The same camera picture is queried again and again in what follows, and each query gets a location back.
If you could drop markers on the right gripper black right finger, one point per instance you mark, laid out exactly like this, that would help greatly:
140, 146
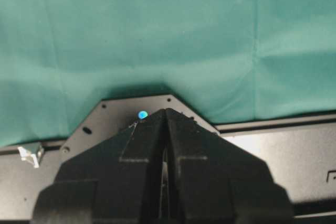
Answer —
213, 181

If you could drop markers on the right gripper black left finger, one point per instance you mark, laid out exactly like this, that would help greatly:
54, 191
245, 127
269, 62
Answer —
116, 181

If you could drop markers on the small white plastic clip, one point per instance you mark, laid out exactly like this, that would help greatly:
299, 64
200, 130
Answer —
31, 153

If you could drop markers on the green table cloth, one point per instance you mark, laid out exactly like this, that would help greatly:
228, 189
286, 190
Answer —
230, 60

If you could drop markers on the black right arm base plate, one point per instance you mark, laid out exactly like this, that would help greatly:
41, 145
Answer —
299, 151

